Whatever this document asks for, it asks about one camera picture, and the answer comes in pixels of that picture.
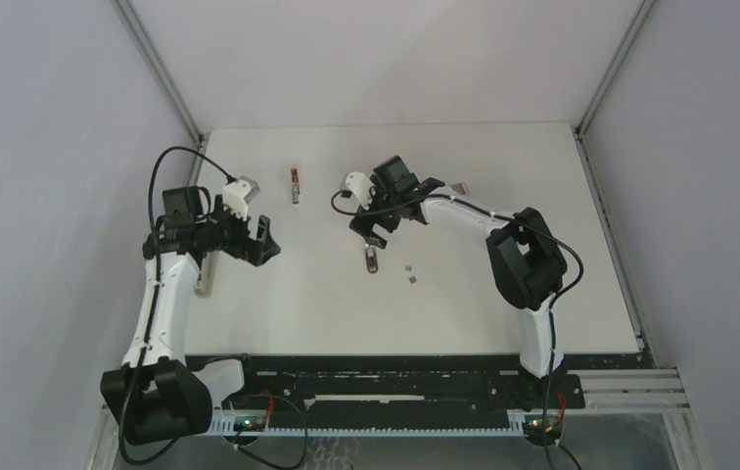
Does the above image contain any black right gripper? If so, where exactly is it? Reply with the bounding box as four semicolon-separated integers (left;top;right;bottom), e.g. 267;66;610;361
351;174;403;248

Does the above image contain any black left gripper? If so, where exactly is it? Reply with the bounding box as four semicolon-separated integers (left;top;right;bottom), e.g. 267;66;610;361
197;196;279;267

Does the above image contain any beige small stapler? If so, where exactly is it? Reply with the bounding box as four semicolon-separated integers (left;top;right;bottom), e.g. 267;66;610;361
364;244;379;274

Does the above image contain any black and grey large stapler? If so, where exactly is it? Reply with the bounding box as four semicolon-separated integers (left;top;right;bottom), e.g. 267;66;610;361
194;252;217;298

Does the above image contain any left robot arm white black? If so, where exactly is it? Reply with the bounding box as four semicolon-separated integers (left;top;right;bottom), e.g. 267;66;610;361
100;178;280;446

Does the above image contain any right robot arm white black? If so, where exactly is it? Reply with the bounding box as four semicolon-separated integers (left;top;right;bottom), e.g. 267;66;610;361
339;156;568;407

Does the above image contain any open grey staple box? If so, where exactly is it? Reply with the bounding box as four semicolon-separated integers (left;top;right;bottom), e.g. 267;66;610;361
450;183;471;196

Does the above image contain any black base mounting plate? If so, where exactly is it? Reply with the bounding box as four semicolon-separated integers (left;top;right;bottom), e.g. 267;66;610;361
133;352;657;430

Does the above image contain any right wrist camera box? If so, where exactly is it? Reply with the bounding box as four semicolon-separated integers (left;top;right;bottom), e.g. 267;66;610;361
341;171;375;210

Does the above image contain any white cable duct strip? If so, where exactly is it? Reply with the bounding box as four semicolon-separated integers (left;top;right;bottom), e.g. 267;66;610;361
204;414;531;438

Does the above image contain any aluminium frame corner post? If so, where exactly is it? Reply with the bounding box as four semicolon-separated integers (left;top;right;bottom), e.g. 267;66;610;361
111;0;204;147

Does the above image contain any aluminium front rail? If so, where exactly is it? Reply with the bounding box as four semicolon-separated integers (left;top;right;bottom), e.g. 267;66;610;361
100;369;692;416

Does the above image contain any right aluminium frame post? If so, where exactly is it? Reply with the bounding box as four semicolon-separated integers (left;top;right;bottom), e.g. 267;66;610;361
574;0;660;140

